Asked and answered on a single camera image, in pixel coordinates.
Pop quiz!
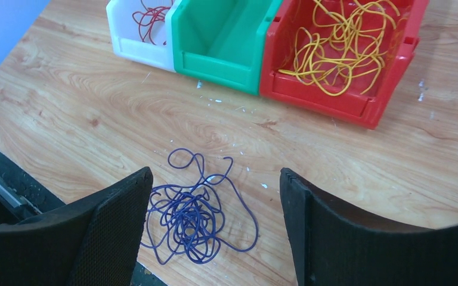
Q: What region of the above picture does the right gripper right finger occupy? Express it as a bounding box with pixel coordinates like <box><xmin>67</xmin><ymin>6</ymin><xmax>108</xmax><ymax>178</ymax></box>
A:
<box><xmin>280</xmin><ymin>168</ymin><xmax>458</xmax><ymax>285</ymax></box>

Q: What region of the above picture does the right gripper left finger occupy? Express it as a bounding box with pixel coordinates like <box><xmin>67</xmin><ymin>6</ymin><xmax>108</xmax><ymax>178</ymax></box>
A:
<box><xmin>0</xmin><ymin>167</ymin><xmax>153</xmax><ymax>285</ymax></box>

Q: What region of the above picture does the purple cable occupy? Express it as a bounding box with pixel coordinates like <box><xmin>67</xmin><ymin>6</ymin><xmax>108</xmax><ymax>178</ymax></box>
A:
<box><xmin>140</xmin><ymin>148</ymin><xmax>260</xmax><ymax>266</ymax></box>

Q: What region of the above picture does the yellow cable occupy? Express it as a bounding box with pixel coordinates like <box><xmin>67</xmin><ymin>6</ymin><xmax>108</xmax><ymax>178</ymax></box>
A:
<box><xmin>278</xmin><ymin>0</ymin><xmax>401</xmax><ymax>98</ymax></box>

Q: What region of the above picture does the red cable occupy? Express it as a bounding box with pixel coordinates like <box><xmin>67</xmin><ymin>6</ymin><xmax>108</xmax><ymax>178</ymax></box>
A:
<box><xmin>131</xmin><ymin>0</ymin><xmax>175</xmax><ymax>46</ymax></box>

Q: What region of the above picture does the red plastic bin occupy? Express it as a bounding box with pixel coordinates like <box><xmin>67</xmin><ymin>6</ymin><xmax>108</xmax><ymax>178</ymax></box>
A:
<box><xmin>259</xmin><ymin>1</ymin><xmax>428</xmax><ymax>129</ymax></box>

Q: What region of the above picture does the white plastic bin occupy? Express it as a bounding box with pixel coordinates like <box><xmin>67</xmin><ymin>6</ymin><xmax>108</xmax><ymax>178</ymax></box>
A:
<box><xmin>106</xmin><ymin>0</ymin><xmax>181</xmax><ymax>72</ymax></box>

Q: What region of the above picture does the green plastic bin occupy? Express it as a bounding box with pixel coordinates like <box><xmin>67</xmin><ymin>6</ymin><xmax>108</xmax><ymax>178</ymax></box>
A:
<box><xmin>171</xmin><ymin>0</ymin><xmax>282</xmax><ymax>95</ymax></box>

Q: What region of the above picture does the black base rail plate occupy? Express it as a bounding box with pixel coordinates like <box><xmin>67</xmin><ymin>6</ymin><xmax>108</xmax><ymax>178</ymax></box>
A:
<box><xmin>0</xmin><ymin>152</ymin><xmax>161</xmax><ymax>285</ymax></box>

